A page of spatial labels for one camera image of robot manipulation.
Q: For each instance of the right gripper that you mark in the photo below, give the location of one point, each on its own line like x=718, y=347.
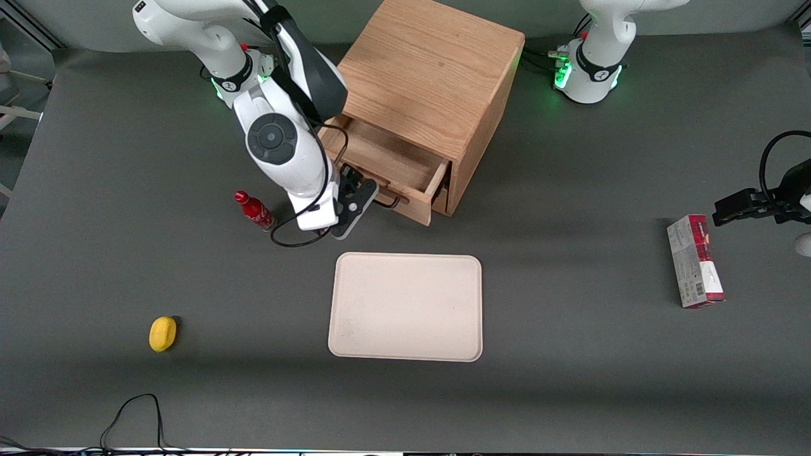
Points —
x=348, y=180

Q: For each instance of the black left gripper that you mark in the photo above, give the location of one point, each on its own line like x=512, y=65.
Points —
x=780, y=200

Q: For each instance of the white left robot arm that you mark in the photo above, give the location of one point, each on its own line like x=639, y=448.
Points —
x=599, y=57

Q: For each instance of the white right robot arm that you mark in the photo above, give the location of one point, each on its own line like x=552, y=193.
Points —
x=272, y=138

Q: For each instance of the closed wooden drawer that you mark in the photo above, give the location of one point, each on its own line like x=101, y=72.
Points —
x=443, y=201

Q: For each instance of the wooden two-drawer cabinet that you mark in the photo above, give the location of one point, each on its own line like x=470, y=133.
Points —
x=431, y=63

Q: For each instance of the red plaid cardboard box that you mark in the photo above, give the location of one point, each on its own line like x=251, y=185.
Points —
x=694, y=259

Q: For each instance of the red cola bottle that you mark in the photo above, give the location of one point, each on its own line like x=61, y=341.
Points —
x=256, y=212

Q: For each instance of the cream rectangular plastic tray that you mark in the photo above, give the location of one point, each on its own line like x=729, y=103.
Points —
x=405, y=307

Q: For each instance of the yellow lemon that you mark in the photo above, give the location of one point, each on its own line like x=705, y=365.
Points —
x=163, y=334

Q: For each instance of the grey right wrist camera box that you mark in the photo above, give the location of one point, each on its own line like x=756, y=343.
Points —
x=355, y=212

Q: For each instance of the white metal frame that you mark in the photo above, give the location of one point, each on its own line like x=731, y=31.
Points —
x=19, y=112

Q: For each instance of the aluminium frame rail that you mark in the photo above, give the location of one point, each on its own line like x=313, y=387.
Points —
x=28, y=25

